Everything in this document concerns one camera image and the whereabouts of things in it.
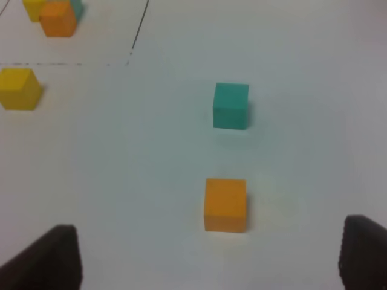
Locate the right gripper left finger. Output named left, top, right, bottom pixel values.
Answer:
left=1, top=225, right=83, bottom=289

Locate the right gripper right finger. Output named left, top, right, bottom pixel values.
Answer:
left=338, top=215, right=386, bottom=289

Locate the orange template block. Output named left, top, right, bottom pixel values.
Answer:
left=39, top=1, right=77, bottom=37

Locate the yellow template block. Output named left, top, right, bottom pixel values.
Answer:
left=22, top=0, right=47, bottom=22

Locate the teal template block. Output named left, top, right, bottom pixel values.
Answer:
left=70, top=0, right=83, bottom=22

